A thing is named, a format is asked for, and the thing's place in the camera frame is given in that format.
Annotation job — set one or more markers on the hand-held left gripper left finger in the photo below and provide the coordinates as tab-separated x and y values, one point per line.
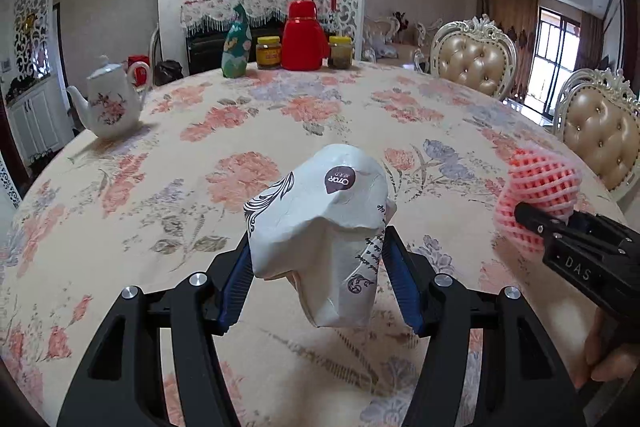
237	287

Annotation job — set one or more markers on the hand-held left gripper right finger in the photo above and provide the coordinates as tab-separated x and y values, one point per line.
405	287

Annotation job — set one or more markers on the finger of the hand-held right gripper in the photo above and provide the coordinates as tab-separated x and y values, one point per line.
615	234
540	218

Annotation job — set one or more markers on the pink foam fruit net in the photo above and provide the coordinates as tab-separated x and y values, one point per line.
540	177

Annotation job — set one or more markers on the white printed paper bag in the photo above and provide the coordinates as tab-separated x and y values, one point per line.
320	227

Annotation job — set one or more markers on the person's right hand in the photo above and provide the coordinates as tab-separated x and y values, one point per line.
615	357

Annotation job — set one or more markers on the beige tufted dining chair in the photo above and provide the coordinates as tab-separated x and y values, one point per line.
600	132
472	62

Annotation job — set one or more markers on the floral tablecloth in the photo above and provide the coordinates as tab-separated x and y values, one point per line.
200	147

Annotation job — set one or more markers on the window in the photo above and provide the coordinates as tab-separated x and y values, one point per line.
552	62

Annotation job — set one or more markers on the brown patterned curtain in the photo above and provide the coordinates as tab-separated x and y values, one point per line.
507	17
592	39

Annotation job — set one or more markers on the white floral teapot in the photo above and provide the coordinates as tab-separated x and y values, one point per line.
110	107

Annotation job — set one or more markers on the black bag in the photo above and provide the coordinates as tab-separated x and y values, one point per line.
167	72

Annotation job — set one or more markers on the white carved sofa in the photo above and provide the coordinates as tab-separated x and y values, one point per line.
387	42

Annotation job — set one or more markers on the yellow lid glass jar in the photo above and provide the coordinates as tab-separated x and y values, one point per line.
268	54
340	54

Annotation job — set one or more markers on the black upright piano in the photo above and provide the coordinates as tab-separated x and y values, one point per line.
205	52

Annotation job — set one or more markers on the green painted bottle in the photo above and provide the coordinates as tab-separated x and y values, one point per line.
237	47

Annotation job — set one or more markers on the red bag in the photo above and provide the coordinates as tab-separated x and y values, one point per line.
136	63

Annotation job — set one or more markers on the red thermos jug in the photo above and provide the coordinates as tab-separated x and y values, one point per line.
302	39

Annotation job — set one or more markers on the low white cabinet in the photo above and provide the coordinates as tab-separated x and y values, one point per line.
37	117

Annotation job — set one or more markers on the floral fringed piano cover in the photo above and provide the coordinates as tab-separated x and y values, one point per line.
210	9

